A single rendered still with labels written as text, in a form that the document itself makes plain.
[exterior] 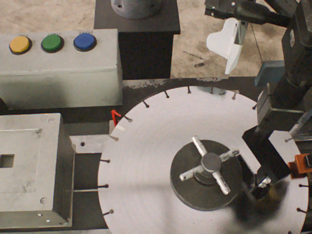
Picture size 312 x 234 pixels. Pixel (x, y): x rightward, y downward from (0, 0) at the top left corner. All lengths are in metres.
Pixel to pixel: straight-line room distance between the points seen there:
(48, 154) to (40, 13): 1.68
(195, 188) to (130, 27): 0.59
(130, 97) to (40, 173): 0.32
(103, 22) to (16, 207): 0.59
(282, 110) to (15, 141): 0.46
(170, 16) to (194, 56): 0.90
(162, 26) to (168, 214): 0.61
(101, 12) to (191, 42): 1.01
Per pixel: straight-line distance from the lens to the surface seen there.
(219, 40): 0.55
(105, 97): 0.77
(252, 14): 0.33
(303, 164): 0.54
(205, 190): 0.49
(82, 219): 0.70
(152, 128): 0.54
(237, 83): 0.86
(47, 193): 0.57
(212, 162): 0.46
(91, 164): 0.73
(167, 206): 0.49
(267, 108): 0.38
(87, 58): 0.70
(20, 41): 0.76
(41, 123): 0.63
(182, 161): 0.50
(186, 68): 1.81
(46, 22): 2.13
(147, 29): 0.95
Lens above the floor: 1.43
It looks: 60 degrees down
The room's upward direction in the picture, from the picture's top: 7 degrees clockwise
